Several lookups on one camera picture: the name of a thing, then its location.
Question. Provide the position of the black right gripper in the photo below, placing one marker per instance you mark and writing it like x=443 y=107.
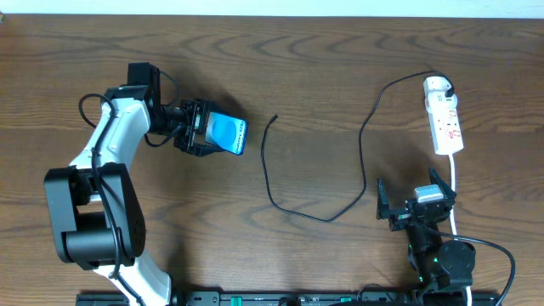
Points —
x=410 y=213

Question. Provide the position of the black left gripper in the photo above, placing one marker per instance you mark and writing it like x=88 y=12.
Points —
x=195 y=127

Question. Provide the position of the blue Galaxy smartphone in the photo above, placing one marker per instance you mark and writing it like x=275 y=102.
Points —
x=226 y=132

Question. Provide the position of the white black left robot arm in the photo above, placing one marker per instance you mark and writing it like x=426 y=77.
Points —
x=94 y=211

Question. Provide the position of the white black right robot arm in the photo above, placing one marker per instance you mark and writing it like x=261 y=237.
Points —
x=443 y=266

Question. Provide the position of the white power strip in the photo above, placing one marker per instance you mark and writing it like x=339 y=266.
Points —
x=443 y=117

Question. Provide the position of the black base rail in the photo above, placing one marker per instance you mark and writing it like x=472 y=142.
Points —
x=372 y=297

